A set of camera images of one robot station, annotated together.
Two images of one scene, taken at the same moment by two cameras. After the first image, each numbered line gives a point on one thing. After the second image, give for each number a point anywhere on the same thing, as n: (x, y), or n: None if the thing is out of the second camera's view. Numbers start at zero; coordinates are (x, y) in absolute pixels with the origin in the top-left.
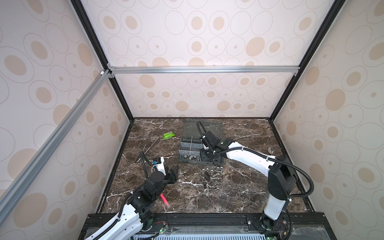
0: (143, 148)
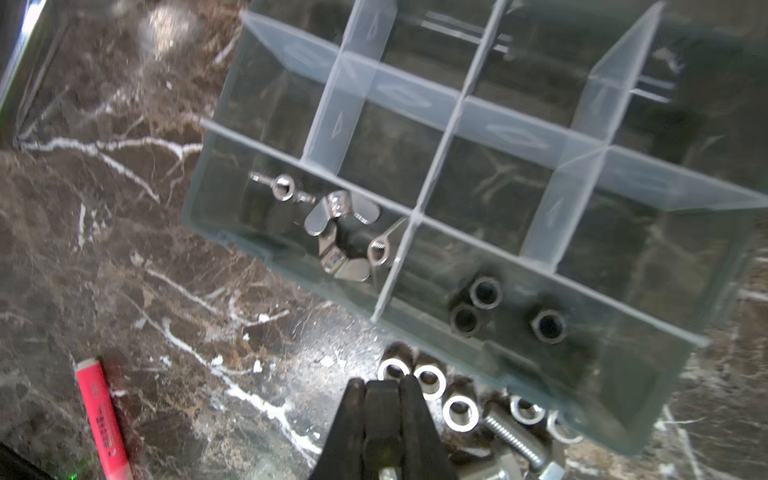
0: (33, 10)
